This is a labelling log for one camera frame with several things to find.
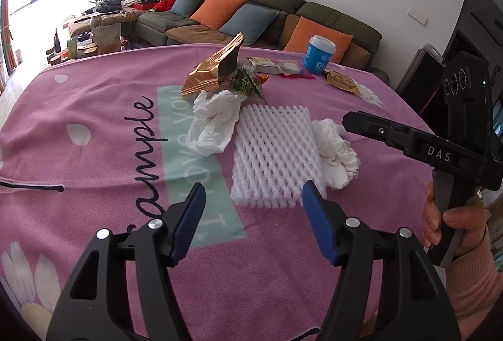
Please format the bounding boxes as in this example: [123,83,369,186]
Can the black bag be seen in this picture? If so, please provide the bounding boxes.
[94,0,122,14]

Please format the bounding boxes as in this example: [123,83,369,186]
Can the group of lidded jars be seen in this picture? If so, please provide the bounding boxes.
[47,38,99,63]

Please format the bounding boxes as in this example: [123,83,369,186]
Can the dark glass coffee table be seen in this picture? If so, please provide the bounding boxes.
[45,27,131,64]

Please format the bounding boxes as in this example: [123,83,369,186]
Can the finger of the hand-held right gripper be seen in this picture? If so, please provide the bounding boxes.
[342,111,417,157]

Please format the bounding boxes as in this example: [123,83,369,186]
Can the white wall switch plate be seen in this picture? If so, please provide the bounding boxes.
[407,6,427,25]

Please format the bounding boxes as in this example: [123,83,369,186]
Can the green snack wrapper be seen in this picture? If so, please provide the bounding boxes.
[226,66,270,108]

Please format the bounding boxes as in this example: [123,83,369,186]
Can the crumpled white tissue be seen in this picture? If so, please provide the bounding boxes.
[312,118,361,190]
[188,90,242,158]

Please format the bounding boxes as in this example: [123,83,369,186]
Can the large gold foil wrapper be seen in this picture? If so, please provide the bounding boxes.
[181,32,244,97]

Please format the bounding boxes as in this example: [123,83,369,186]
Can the person's right forearm pink sleeve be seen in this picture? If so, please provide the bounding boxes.
[444,225,503,341]

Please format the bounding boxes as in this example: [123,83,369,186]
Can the small gold foil wrapper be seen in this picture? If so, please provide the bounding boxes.
[324,70,372,98]

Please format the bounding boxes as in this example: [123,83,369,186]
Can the person's right hand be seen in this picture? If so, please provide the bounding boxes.
[422,181,490,257]

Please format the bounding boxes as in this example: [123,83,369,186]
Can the dark furniture piece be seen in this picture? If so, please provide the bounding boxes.
[394,43,446,129]

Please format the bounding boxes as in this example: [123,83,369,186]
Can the large blue cushion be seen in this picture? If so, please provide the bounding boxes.
[219,4,278,47]

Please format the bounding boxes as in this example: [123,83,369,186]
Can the pink floral blanket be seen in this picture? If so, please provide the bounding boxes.
[0,44,437,341]

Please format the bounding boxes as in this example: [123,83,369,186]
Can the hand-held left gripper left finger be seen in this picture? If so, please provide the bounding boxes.
[46,181,207,341]

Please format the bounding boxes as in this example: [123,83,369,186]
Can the orange cushion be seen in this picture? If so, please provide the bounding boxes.
[190,0,246,30]
[284,16,354,64]

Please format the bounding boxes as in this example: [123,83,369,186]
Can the clear wrapper brown label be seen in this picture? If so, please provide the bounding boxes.
[247,56,283,75]

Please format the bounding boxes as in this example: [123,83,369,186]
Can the blue paper cup white lid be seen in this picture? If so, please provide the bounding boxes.
[302,35,336,75]

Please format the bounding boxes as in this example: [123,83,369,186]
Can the kraft paper bag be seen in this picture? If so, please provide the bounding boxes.
[91,25,122,53]

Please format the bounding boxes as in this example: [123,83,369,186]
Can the white foam fruit net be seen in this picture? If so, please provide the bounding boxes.
[230,103,329,208]

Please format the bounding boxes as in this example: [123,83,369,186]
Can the orange and grey curtain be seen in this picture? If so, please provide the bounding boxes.
[0,0,20,70]

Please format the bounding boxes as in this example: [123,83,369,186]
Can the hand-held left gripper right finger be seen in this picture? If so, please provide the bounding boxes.
[302,180,461,341]

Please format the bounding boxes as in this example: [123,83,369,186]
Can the clear wrapper red edge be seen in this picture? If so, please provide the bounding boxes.
[280,61,317,80]

